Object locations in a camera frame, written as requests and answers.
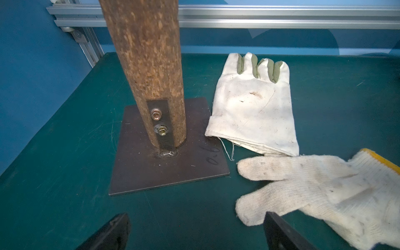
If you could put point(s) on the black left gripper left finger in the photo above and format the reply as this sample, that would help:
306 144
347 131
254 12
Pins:
113 235

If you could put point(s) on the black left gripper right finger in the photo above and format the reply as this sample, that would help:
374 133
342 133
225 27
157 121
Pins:
281 236

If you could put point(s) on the white knitted work glove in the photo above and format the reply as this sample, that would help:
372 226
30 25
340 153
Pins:
358 198

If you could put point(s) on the white canvas work glove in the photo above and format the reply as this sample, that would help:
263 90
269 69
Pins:
252 106

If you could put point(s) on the brown artificial tree trunk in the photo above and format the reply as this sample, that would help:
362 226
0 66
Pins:
146 37

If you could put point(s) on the dark metal tree base plate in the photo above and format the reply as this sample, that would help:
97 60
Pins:
140 166

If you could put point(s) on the aluminium back frame rail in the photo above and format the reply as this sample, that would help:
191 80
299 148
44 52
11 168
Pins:
287 17

